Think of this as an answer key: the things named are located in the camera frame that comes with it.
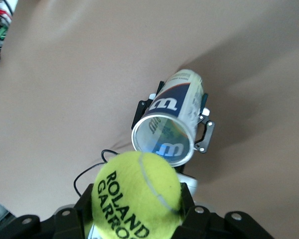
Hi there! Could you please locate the Wilson tennis ball can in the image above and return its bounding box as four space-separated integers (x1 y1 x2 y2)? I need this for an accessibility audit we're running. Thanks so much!
131 69 205 167

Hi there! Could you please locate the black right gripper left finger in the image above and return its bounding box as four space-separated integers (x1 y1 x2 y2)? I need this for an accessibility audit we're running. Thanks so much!
0 183 95 239

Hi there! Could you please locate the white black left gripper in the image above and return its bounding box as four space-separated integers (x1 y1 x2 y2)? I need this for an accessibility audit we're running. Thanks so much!
175 93 216 200

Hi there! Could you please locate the Roland Garros yellow tennis ball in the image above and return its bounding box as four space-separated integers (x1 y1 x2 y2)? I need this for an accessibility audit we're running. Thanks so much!
91 151 183 239

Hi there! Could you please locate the brown table mat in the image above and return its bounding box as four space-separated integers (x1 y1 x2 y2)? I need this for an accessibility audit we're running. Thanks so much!
0 0 299 239

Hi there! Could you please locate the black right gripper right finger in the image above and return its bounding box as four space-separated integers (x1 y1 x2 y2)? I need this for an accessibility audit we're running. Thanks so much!
179 183 275 239

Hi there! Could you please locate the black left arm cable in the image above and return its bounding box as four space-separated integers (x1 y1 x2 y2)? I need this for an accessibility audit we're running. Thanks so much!
73 149 119 197

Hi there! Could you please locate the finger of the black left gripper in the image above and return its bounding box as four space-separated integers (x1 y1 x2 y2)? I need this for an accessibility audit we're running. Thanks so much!
131 81 165 130

